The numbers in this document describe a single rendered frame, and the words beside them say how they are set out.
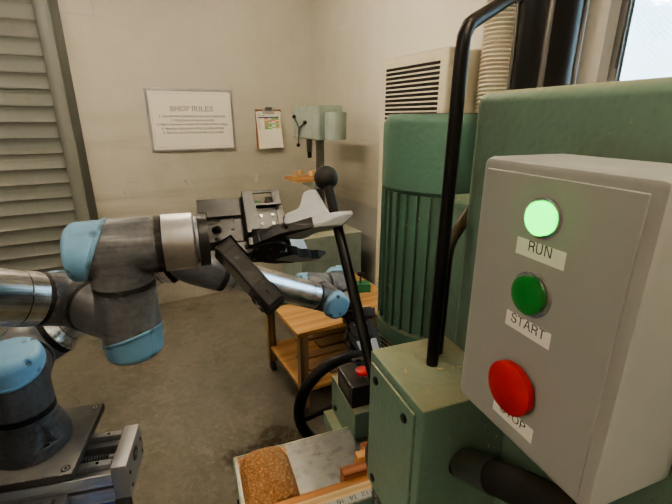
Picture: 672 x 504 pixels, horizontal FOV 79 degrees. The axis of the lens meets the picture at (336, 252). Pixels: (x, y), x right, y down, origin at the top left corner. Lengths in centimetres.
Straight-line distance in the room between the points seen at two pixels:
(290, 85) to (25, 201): 214
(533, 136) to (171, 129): 324
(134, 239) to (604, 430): 49
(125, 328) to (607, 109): 54
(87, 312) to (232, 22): 318
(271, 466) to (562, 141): 67
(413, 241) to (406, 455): 26
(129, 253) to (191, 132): 295
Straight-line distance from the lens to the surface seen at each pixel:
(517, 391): 24
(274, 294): 54
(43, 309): 66
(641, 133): 27
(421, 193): 50
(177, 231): 54
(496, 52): 203
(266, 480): 78
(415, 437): 34
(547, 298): 22
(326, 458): 85
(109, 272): 56
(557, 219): 21
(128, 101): 344
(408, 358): 37
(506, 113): 33
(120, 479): 114
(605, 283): 20
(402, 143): 50
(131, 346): 60
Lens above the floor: 150
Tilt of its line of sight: 18 degrees down
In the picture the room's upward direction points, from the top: straight up
